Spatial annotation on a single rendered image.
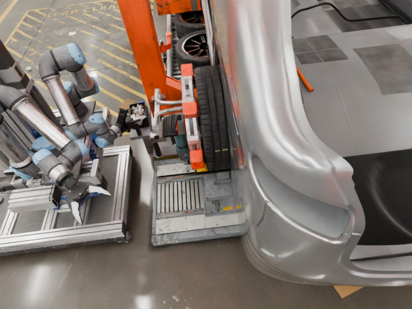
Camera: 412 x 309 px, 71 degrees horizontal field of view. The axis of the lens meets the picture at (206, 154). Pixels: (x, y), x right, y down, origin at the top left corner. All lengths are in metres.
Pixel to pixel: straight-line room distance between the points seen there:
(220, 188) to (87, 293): 1.22
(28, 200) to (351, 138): 1.88
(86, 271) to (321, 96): 2.03
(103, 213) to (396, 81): 2.15
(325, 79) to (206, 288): 1.58
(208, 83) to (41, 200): 1.20
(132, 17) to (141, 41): 0.15
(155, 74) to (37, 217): 1.44
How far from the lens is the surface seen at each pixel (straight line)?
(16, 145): 1.68
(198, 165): 1.64
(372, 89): 1.94
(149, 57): 2.06
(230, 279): 2.23
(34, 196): 2.05
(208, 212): 2.25
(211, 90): 1.60
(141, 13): 1.93
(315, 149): 0.68
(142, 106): 2.55
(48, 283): 2.61
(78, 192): 1.28
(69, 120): 1.76
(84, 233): 2.36
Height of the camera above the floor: 2.14
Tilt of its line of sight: 50 degrees down
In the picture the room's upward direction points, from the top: 8 degrees counter-clockwise
